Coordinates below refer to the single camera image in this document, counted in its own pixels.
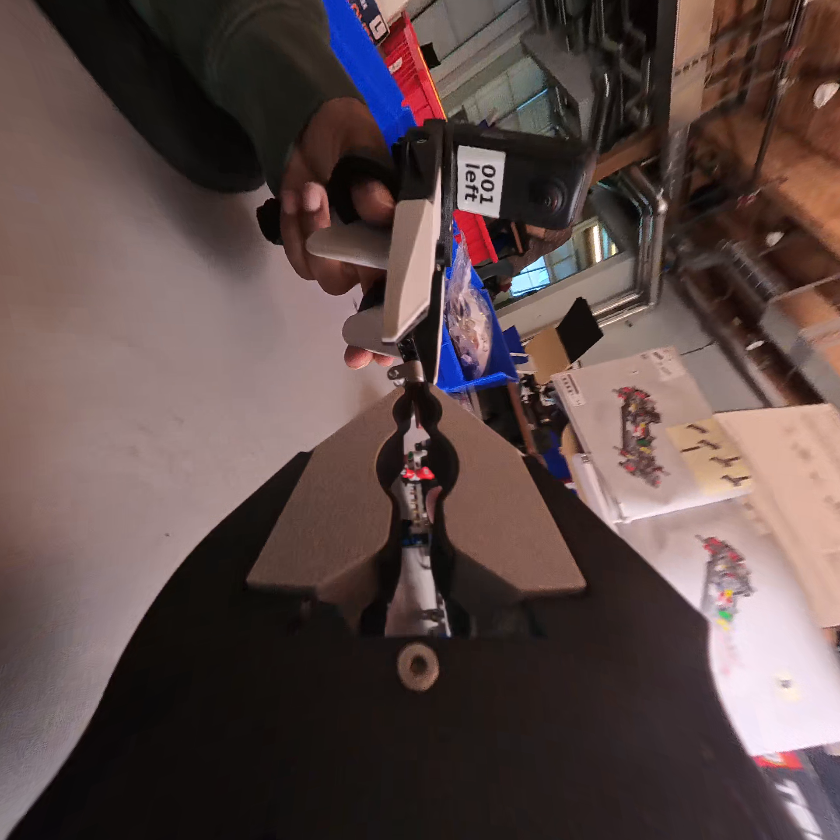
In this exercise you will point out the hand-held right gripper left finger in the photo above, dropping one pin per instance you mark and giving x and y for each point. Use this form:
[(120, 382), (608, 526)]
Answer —
[(321, 518)]

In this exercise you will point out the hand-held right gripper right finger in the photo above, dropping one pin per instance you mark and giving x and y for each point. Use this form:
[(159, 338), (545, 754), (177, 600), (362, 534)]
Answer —
[(512, 518)]

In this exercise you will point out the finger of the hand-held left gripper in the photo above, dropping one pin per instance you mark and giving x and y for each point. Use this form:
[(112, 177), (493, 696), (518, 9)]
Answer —
[(441, 295), (413, 269)]

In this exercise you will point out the lego car chassis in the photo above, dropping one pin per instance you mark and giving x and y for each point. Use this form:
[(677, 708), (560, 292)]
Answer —
[(417, 577)]

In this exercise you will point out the person's left forearm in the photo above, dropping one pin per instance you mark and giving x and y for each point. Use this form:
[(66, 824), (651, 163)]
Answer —
[(229, 79)]

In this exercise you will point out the clear bag of lego parts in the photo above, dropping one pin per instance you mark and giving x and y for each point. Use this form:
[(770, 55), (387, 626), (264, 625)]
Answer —
[(466, 328)]

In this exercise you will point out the lego instruction booklet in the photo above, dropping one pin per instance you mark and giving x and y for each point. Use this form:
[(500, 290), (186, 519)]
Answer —
[(630, 426)]

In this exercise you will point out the lego race car box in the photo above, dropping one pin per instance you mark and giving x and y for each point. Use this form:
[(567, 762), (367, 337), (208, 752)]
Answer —
[(807, 807)]

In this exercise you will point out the person's left hand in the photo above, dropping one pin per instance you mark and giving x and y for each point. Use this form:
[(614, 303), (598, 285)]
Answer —
[(341, 134)]

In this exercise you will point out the blue plastic bin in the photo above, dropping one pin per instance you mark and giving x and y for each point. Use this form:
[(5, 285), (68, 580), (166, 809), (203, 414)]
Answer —
[(489, 379), (367, 72)]

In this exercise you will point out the brown cardboard box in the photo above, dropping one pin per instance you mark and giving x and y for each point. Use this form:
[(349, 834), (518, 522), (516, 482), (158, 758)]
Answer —
[(548, 354)]

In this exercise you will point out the red plastic crate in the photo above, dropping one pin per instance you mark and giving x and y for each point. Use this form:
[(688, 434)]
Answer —
[(417, 79)]

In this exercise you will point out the disposable glove box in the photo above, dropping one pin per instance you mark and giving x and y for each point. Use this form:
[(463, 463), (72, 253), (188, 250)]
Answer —
[(367, 16)]

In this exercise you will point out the white printed paper sheet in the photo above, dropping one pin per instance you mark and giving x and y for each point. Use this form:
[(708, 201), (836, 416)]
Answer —
[(787, 459)]

